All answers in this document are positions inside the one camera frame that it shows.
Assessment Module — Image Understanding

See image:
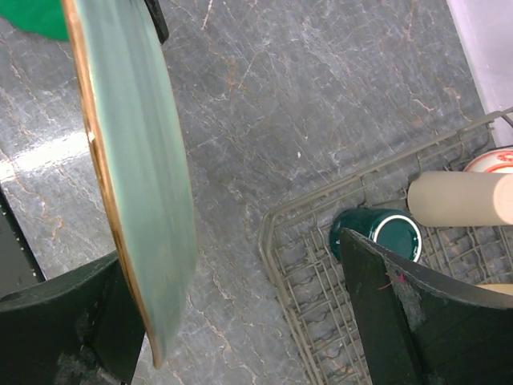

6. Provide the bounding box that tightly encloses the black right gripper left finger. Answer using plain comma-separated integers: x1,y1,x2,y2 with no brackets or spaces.
1,253,145,384

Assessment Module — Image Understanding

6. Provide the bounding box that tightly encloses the cream bird plate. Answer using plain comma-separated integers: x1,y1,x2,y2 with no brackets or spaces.
478,283,513,296

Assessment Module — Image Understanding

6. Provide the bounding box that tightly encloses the black framed wooden box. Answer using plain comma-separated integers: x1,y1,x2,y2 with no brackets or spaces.
0,190,46,298

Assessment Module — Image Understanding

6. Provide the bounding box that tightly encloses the beige tall cup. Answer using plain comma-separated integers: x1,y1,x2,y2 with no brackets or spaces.
407,171,512,227

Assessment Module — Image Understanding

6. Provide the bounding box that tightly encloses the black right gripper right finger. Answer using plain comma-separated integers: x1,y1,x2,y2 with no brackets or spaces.
339,229,512,384

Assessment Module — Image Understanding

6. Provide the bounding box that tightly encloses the dark green mug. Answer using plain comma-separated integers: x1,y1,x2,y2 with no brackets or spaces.
329,207,422,262

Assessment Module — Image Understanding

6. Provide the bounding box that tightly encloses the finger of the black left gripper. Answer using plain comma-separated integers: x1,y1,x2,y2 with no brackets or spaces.
144,0,168,43

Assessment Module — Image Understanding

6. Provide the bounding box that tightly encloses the grey wire dish rack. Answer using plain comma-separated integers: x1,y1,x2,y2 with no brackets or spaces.
259,109,512,384

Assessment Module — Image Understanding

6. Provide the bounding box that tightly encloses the green cloth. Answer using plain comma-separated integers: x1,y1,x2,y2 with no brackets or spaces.
1,0,69,41

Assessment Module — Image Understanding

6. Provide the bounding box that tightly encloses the white red patterned bowl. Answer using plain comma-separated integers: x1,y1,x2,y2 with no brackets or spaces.
464,147,513,173

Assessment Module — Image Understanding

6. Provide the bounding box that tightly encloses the mint green flower plate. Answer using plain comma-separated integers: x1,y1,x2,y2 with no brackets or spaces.
62,1,197,367

